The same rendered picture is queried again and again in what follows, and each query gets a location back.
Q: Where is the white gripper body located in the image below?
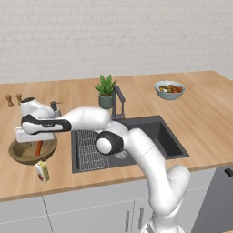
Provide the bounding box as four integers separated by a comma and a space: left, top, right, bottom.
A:
14, 127, 59, 144

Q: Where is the orange carrot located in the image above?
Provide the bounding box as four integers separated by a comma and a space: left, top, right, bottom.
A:
35, 140, 44, 157

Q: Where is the brown wooden bowl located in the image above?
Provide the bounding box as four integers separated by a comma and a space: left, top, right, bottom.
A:
7, 137, 59, 166

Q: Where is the grey sink grid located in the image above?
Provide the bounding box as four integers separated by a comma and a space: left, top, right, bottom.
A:
75, 129, 111, 171

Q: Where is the white panel under sink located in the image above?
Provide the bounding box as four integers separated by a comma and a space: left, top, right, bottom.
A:
41, 177, 150, 217

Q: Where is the white cupboard door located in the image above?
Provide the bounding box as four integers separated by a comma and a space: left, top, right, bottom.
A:
133, 196, 157, 233
48, 199, 137, 233

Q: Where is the dark grey sink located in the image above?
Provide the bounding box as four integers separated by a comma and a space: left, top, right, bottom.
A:
70, 115, 191, 175

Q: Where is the grey bowl of fruit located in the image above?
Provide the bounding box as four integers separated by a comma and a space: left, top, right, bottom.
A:
154, 79, 187, 101

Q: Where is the dark soap dispenser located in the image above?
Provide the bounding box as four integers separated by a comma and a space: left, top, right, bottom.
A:
49, 100, 64, 118

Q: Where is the yellow and white carton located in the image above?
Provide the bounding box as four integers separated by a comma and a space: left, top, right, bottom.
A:
35, 160, 51, 184

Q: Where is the brown wooden shaker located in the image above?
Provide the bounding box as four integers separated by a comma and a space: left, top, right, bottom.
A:
15, 93, 24, 106
5, 94, 15, 108

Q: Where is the white cupboard run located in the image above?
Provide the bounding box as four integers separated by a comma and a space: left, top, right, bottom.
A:
0, 195, 50, 233

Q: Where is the green potted plant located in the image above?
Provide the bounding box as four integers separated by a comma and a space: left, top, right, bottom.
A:
93, 74, 118, 110

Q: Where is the dark grey tap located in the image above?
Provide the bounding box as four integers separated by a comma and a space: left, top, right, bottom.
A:
111, 85, 127, 120

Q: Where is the grey dishwasher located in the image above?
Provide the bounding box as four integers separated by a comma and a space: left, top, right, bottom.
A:
190, 166, 233, 233

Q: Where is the grey cupboard door handle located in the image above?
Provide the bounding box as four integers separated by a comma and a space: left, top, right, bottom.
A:
125, 208, 132, 233
138, 207, 146, 231

